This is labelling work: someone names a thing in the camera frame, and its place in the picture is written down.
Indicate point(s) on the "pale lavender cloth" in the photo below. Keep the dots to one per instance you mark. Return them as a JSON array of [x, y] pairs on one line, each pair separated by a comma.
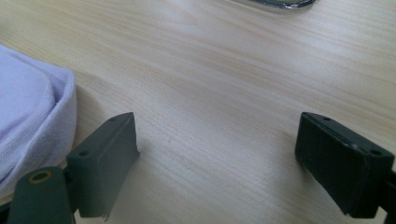
[[25, 109]]

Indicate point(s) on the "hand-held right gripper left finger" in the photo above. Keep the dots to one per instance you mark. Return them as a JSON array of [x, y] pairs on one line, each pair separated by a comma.
[[99, 168]]

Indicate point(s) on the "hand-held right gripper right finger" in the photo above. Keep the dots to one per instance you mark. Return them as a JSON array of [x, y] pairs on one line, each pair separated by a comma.
[[336, 168]]

